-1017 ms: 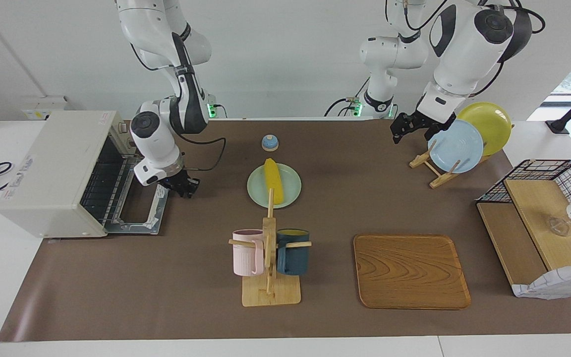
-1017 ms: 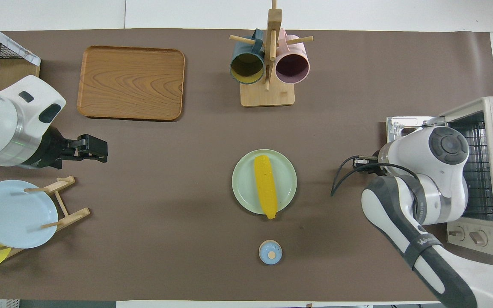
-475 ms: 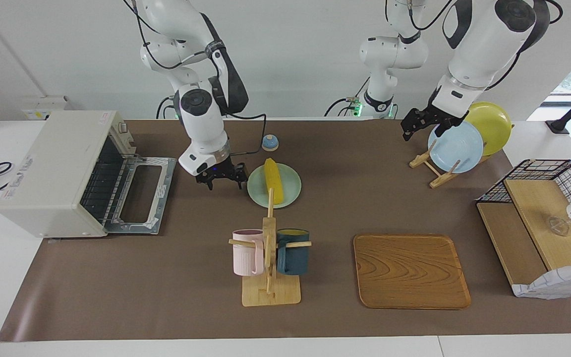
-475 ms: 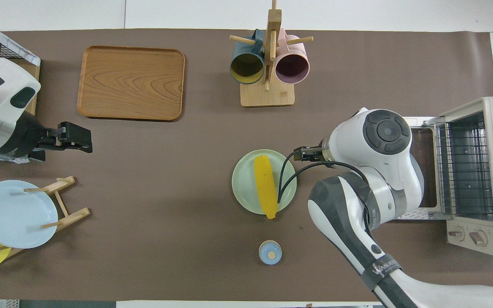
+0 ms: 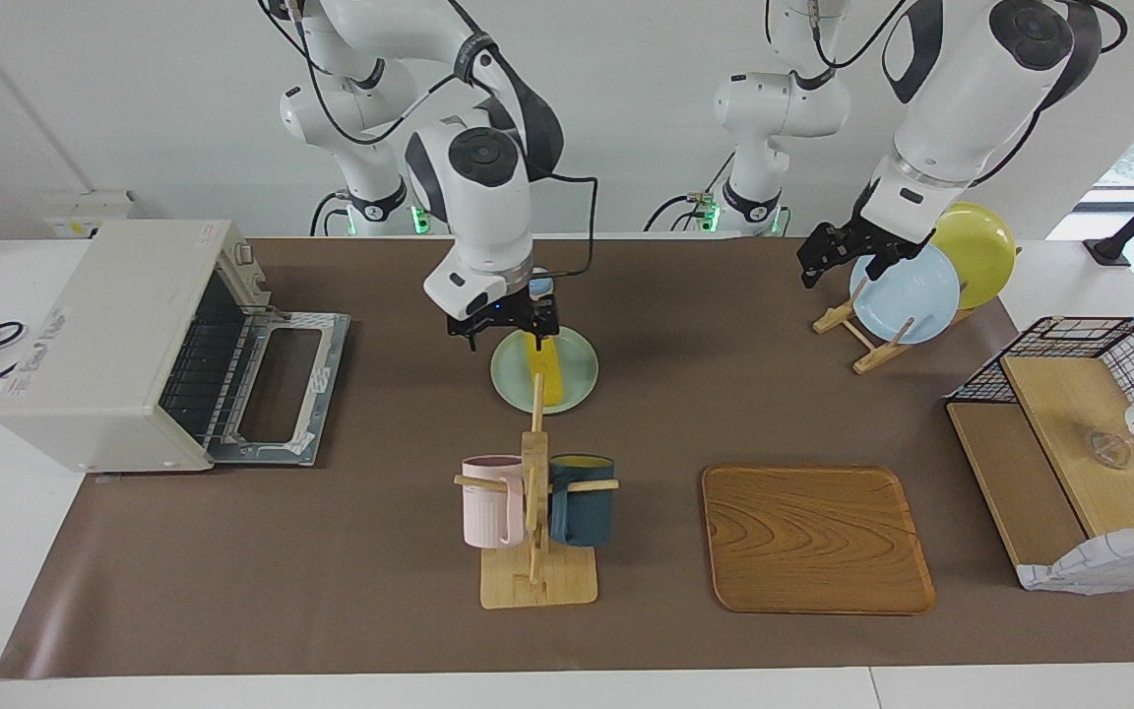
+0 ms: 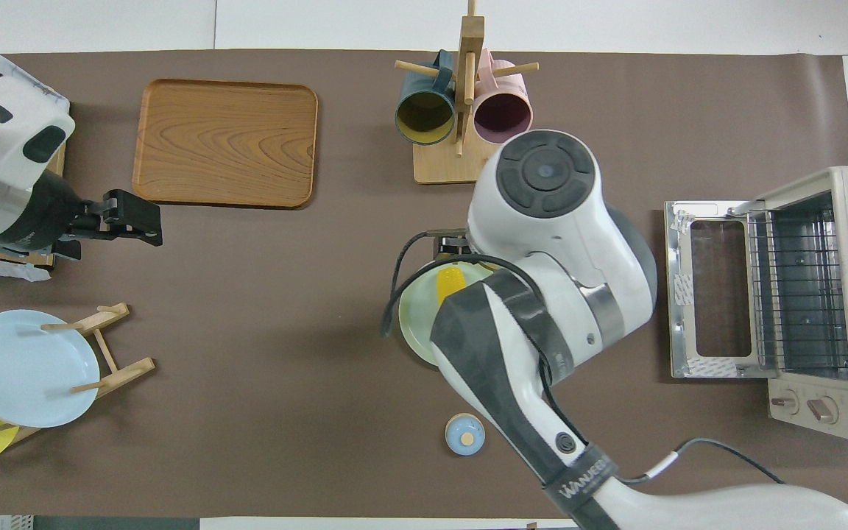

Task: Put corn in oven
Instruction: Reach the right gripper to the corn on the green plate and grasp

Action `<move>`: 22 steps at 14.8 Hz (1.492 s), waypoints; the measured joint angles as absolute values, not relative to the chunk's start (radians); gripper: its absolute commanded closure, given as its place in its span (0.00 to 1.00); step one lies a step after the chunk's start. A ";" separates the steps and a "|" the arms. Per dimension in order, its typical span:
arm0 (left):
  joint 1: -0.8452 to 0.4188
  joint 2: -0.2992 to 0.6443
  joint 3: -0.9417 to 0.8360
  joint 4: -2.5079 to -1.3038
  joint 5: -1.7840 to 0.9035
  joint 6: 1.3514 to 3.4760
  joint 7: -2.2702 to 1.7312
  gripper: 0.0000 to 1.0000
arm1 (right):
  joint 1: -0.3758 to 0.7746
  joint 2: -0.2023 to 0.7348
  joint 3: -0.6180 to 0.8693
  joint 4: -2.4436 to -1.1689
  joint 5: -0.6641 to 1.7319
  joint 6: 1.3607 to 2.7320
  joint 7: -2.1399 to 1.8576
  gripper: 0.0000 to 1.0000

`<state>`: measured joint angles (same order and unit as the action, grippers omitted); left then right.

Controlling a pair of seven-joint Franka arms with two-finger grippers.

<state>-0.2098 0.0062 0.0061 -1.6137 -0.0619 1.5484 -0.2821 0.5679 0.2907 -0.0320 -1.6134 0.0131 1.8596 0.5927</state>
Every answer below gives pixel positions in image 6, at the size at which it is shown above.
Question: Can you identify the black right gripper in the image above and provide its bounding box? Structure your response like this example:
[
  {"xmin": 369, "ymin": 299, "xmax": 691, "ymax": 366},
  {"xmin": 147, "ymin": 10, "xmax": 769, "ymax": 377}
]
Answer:
[{"xmin": 431, "ymin": 230, "xmax": 473, "ymax": 263}]

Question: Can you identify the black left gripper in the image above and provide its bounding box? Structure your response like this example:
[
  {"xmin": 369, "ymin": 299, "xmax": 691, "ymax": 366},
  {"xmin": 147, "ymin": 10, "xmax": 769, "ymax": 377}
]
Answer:
[{"xmin": 4, "ymin": 171, "xmax": 163, "ymax": 261}]

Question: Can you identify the yellow corn cob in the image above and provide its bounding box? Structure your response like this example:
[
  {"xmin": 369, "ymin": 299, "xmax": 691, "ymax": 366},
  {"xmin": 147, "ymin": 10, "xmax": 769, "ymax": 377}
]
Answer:
[{"xmin": 437, "ymin": 266, "xmax": 467, "ymax": 306}]

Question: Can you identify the pale green plate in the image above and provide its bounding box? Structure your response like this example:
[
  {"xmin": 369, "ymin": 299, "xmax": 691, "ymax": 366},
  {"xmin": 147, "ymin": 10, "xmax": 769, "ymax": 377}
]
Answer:
[{"xmin": 398, "ymin": 258, "xmax": 498, "ymax": 367}]

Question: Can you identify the glass oven door with handle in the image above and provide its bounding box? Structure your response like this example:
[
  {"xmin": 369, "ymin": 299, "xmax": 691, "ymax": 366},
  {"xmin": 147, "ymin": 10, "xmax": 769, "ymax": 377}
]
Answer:
[{"xmin": 664, "ymin": 200, "xmax": 778, "ymax": 380}]

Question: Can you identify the wooden mug tree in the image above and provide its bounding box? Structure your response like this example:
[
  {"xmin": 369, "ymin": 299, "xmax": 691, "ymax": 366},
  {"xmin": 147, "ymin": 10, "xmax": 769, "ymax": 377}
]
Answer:
[{"xmin": 395, "ymin": 0, "xmax": 540, "ymax": 185}]

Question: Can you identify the wooden serving tray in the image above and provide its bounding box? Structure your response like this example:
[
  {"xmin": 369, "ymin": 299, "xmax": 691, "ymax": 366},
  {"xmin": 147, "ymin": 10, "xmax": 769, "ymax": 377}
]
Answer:
[{"xmin": 132, "ymin": 79, "xmax": 319, "ymax": 209}]

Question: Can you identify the dark blue mug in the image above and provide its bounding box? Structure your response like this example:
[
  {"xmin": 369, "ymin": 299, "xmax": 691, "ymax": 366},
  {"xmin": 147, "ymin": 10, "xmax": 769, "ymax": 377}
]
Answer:
[{"xmin": 395, "ymin": 50, "xmax": 456, "ymax": 146}]

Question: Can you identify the pink mug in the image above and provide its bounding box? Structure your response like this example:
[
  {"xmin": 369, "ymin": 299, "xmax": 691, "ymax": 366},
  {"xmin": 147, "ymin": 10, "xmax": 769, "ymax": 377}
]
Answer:
[{"xmin": 473, "ymin": 49, "xmax": 534, "ymax": 146}]

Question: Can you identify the wooden plate rack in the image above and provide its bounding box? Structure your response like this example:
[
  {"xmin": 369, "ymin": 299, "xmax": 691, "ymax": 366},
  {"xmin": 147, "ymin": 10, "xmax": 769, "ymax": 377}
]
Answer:
[{"xmin": 0, "ymin": 302, "xmax": 156, "ymax": 446}]

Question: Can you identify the brown table mat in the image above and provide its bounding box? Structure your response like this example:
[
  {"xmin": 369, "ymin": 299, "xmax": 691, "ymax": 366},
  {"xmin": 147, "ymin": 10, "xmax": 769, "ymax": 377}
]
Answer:
[{"xmin": 0, "ymin": 49, "xmax": 848, "ymax": 520}]

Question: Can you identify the small blue lidded jar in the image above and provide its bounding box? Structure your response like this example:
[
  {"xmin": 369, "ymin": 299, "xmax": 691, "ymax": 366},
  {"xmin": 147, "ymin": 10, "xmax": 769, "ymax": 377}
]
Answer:
[{"xmin": 445, "ymin": 413, "xmax": 487, "ymax": 456}]

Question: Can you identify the light blue plate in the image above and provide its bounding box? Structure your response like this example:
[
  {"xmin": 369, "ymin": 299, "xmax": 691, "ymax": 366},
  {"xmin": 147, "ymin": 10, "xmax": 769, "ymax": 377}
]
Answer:
[{"xmin": 0, "ymin": 309, "xmax": 101, "ymax": 429}]

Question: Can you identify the oven wire rack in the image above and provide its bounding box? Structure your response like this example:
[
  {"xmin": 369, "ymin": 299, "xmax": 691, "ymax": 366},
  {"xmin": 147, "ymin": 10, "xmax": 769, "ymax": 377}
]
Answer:
[{"xmin": 748, "ymin": 210, "xmax": 848, "ymax": 372}]

